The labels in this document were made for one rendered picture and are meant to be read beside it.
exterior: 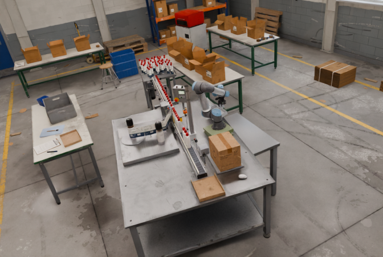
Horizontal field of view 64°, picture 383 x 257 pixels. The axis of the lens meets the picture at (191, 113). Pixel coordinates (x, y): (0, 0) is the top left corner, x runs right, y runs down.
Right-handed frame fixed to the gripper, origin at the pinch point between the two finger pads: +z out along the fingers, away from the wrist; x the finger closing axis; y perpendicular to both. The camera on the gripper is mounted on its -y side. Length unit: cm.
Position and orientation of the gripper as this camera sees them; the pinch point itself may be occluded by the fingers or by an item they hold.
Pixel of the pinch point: (221, 108)
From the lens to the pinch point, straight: 421.6
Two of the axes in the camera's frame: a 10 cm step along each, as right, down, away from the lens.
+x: 8.4, -3.4, 4.1
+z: 1.1, 8.7, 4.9
